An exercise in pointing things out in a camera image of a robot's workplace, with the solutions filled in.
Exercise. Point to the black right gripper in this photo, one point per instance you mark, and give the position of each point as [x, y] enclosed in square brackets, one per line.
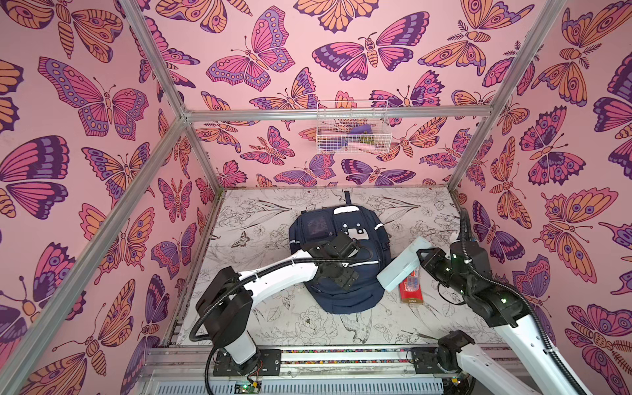
[429, 259]

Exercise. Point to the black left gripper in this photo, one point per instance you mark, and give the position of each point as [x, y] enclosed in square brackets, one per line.
[348, 279]

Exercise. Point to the navy blue backpack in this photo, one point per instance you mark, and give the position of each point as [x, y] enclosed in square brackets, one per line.
[363, 226]

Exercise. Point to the white eraser box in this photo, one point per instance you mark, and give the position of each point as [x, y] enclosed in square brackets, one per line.
[403, 265]

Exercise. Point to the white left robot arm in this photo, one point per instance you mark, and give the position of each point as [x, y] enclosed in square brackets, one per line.
[225, 307]

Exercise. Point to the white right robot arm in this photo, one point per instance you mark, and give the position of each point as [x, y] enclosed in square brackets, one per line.
[505, 310]

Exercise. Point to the red pencil case pack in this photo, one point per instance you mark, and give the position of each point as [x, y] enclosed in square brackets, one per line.
[410, 289]

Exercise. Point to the white wire basket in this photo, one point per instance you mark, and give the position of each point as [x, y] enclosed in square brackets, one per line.
[353, 130]

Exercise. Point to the aluminium frame post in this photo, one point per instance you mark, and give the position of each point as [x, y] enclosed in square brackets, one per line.
[532, 42]

